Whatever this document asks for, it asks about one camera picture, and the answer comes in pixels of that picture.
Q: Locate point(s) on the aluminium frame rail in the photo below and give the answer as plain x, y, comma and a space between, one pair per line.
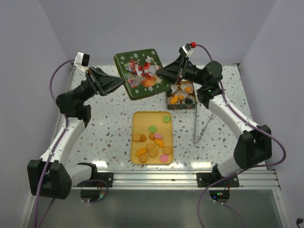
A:
187, 180

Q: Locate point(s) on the orange round cookie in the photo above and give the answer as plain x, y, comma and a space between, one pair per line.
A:
187, 89

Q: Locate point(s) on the orange fish cookie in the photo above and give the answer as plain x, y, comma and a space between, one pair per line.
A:
141, 151
159, 143
174, 101

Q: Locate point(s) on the yellow plastic tray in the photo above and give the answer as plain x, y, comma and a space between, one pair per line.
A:
141, 122

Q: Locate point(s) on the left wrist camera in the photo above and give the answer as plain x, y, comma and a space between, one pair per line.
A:
82, 59

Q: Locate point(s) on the round tan biscuit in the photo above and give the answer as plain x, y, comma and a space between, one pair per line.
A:
143, 158

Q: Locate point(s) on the white paper cup centre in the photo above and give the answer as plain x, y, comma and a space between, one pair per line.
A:
170, 96

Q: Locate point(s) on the white paper cup top-left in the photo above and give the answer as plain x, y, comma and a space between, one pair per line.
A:
175, 89

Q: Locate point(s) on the large dotted biscuit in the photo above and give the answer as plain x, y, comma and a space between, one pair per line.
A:
153, 152

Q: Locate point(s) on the green cookie tin box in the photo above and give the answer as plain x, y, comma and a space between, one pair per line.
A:
183, 106

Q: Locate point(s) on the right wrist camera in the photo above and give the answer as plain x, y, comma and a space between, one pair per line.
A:
187, 49

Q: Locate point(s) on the round dotted biscuit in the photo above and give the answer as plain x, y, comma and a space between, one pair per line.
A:
136, 137

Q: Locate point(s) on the brown round biscuit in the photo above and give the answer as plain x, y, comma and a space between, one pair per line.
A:
143, 138

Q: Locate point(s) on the swirl butter cookie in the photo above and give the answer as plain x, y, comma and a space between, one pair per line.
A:
151, 136
180, 97

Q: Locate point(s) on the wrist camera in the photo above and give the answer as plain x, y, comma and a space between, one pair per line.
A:
187, 49
82, 59

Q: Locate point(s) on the green round cookie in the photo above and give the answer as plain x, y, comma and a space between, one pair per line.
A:
152, 128
166, 119

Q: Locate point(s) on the white paper cup top-right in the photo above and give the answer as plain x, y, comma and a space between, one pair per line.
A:
183, 85

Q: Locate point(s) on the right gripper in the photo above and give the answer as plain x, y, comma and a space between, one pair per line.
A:
174, 71

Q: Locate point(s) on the steel serving tongs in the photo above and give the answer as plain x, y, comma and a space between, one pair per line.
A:
199, 129

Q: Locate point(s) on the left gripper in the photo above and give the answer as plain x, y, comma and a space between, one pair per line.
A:
104, 83

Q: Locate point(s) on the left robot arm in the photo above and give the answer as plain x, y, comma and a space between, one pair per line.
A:
48, 176

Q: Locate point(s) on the gold tin lid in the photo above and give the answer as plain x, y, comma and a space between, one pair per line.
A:
138, 69

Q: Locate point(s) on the right dotted biscuit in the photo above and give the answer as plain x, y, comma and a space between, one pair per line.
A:
167, 150

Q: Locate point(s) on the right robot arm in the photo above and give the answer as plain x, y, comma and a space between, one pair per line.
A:
253, 141

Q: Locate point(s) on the flower shaped cookie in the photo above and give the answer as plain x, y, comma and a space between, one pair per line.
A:
150, 146

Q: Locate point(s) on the white paper cup bottom-right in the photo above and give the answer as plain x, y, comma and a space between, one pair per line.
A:
189, 97

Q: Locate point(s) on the pink round cookie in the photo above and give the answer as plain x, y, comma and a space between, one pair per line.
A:
163, 158
158, 136

